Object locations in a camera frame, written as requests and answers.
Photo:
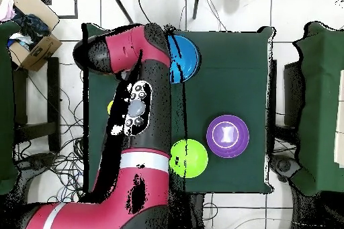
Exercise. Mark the blue plastic bowl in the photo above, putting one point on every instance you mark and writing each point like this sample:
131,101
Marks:
185,57

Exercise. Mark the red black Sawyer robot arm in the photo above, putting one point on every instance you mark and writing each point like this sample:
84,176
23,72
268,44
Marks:
145,180

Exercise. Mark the green plastic bowl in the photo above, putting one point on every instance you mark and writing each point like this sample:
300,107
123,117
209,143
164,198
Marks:
193,159

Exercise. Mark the yellow plastic cup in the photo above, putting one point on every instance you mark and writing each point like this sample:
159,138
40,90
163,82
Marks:
109,106

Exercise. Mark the deep purple plastic bowl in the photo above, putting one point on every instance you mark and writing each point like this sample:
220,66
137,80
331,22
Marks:
236,124

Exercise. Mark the dark green tablecloth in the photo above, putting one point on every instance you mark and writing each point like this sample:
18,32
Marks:
228,78

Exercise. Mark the black box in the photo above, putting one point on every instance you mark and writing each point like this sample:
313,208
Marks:
293,92

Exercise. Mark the open cardboard box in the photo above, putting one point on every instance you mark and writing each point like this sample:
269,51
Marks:
40,51

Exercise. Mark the green cloth covered table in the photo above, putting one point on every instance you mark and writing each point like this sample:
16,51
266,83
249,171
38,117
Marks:
319,105
5,105

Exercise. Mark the dark blue cloth bundle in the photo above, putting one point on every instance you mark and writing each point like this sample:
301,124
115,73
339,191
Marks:
35,26

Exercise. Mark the pink cloth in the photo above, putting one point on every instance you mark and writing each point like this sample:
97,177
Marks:
6,8

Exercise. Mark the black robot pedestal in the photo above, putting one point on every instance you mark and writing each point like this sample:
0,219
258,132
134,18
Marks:
196,210

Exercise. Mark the black bench frame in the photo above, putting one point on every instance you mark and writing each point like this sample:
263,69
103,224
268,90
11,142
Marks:
53,92

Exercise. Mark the grey pedestal foot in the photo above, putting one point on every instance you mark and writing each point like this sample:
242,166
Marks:
37,160
283,165

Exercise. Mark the black floor frame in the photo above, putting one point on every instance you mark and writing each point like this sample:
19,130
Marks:
75,3

